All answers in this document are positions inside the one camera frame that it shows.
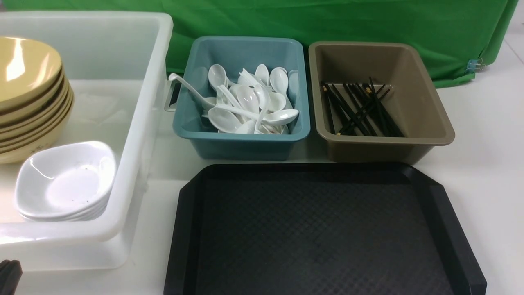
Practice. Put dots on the stack of yellow bowls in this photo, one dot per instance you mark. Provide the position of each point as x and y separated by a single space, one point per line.
37 123

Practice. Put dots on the teal plastic bin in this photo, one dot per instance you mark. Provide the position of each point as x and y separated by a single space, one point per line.
235 53

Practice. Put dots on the white spoon front left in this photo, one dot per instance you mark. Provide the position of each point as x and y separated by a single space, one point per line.
223 120

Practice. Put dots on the blue binder clip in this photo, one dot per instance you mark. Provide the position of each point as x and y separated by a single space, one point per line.
475 65

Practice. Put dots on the white square dish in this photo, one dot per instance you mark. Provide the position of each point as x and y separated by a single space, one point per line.
86 167

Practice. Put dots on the white spoon long front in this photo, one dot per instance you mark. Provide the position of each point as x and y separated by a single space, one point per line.
281 117

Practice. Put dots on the white ladle spoon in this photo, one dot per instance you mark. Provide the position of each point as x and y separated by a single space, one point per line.
206 102

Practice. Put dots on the white spoon centre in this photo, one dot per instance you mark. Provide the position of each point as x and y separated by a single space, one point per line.
248 99

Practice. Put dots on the white spoon back right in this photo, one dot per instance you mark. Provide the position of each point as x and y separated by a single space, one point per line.
279 80

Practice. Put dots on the green backdrop cloth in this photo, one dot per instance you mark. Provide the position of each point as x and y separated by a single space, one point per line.
447 34

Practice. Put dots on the stack of white dishes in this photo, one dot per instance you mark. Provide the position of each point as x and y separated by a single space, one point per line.
60 206

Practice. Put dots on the white soup spoon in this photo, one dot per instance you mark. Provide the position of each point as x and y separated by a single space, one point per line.
264 99

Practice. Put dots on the brown plastic bin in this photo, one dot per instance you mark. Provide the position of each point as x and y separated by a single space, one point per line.
414 102

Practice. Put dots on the yellow noodle bowl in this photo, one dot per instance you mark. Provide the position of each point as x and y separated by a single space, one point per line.
28 67

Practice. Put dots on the white spoon back left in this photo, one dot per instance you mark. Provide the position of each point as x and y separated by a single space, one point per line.
217 76

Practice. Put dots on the pile of black chopsticks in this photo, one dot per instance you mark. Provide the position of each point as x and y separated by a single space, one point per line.
354 109

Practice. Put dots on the black plastic tray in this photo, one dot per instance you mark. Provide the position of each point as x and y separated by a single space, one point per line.
318 229

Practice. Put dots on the large white plastic tub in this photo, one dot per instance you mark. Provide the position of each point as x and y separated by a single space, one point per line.
115 62

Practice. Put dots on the black object bottom left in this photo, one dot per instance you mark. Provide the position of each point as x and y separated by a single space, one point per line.
10 275

